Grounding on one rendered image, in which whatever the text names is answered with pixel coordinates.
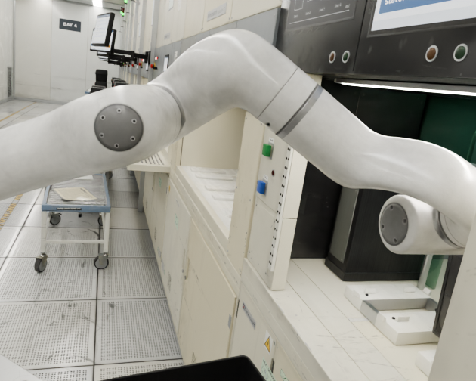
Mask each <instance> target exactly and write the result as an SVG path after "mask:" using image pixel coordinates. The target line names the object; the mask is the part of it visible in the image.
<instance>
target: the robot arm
mask: <svg viewBox="0 0 476 381"><path fill-rule="evenodd" d="M236 107H240V108H243V109H244V110H247V111H248V112H249V113H251V114H252V115H253V116H254V117H255V118H256V119H257V120H259V121H260V122H261V123H262V124H264V125H265V126H266V127H267V128H269V129H270V130H271V131H272V132H273V133H274V134H276V135H277V136H278V137H279V138H281V139H282V140H283V141H285V142H286V143H287V144H288V145H289V146H290V147H291V148H293V149H294V150H295V151H297V152H298V153H299V154H301V155H302V156H303V157H304V158H305V159H306V160H308V161H309V162H310V163H312V164H313V165H314V166H316V167H317V168H318V169H319V170H320V171H321V172H322V173H324V174H325V175H326V176H328V177H329V178H330V179H332V180H333V181H334V182H336V183H337V184H340V185H341V186H343V187H347V188H352V189H376V190H384V191H392V192H396V193H399V194H404V195H395V196H392V197H391V198H389V199H388V200H387V201H386V202H385V204H384V206H383V207H382V210H381V212H380V215H379V233H380V237H381V239H382V242H383V243H384V245H385V246H386V247H387V248H388V249H389V250H390V251H392V252H394V253H397V254H423V255H464V252H465V248H466V244H467V242H468V237H469V234H470V231H471V226H472V223H473V221H474V216H475V213H476V168H475V167H474V166H473V165H472V164H471V163H469V162H468V161H466V160H464V159H463V158H462V157H460V156H459V155H457V154H455V153H454V152H452V151H450V150H448V149H445V148H443V147H440V146H437V145H435V144H431V143H428V142H425V141H419V140H414V139H408V138H396V137H389V136H384V135H380V134H378V133H375V132H374V131H372V130H371V129H369V128H368V127H367V126H366V125H364V124H363V123H362V122H361V121H360V120H359V119H358V118H357V117H356V116H355V115H353V114H352V113H351V112H350V111H349V110H347V109H346V108H345V107H344V106H343V105H341V104H340V103H339V102H338V101H337V100H336V99H335V98H334V97H333V96H332V95H331V94H330V93H328V92H327V91H326V90H325V89H324V88H322V87H321V86H320V85H319V84H317V83H316V82H315V81H314V80H313V79H312V78H311V77H310V76H309V75H307V74H306V73H305V72H304V71H303V70H301V69H300V68H299V67H298V66H297V65H295V64H294V63H293V62H292V61H291V60H290V59H289V58H288V57H287V56H285V55H284V54H283V53H282V52H280V51H279V50H278V49H277V48H275V47H274V46H273V45H272V44H271V43H269V42H268V41H267V40H265V39H264V38H262V37H261V36H259V35H257V34H255V33H253V32H250V31H248V30H244V29H229V30H225V31H222V32H219V33H216V34H213V35H211V36H208V37H206V38H204V39H203V40H201V41H199V42H197V43H196V44H195V45H193V46H191V47H190V48H188V49H187V50H186V51H185V52H184V53H183V54H182V55H181V56H179V57H178V58H177V59H176V60H175V62H174V63H173V64H172V65H171V66H170V67H169V68H168V69H167V70H166V71H165V72H163V73H162V74H161V75H159V76H158V77H156V78H155V79H154V80H153V81H151V82H149V83H147V84H146V85H120V86H116V87H112V88H107V89H104V90H101V91H96V92H94V93H91V94H88V95H86V96H83V97H80V98H77V99H75V100H74V101H70V102H69V103H67V104H65V105H63V106H62V107H59V108H57V109H56V110H52V111H51V112H49V113H46V114H44V115H41V116H38V117H36V118H33V119H29V120H27V121H24V122H20V123H18V124H15V125H11V126H8V127H6V128H3V129H0V201H2V200H5V199H7V198H10V197H15V196H17V195H20V194H24V193H27V192H30V191H34V190H37V189H39V188H42V187H47V186H49V185H52V184H56V183H59V182H62V181H66V180H70V179H74V178H80V177H83V176H87V175H95V174H99V173H102V172H108V171H111V170H114V169H119V168H122V167H124V166H129V165H131V164H134V163H137V162H140V161H142V160H145V159H147V158H149V157H151V156H153V155H154V154H156V153H158V152H160V151H161V150H163V149H165V148H166V147H168V146H169V145H171V144H173V143H175V142H176V141H178V140H179V139H181V138H183V137H184V136H186V135H188V134H190V133H191V132H193V131H194V130H196V129H197V128H199V127H200V126H202V125H204V124H206V123H207V122H209V121H211V120H212V119H214V118H215V117H217V116H220V115H221V114H222V113H225V112H227V111H228V110H231V109H233V108H236Z"/></svg>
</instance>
